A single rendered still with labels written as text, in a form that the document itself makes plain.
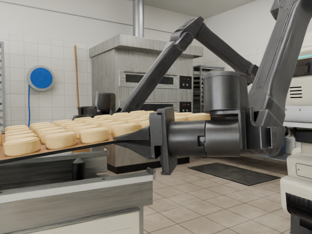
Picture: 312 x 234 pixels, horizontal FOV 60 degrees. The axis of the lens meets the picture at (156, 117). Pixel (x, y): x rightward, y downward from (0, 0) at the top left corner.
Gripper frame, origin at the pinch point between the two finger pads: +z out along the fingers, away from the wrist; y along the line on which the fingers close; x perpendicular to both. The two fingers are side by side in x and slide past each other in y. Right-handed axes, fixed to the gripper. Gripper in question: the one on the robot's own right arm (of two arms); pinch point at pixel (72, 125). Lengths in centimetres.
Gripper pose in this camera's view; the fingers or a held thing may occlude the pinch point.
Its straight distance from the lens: 82.6
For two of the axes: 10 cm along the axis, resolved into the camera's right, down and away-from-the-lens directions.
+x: 9.6, -0.4, -2.9
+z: -2.8, 1.0, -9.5
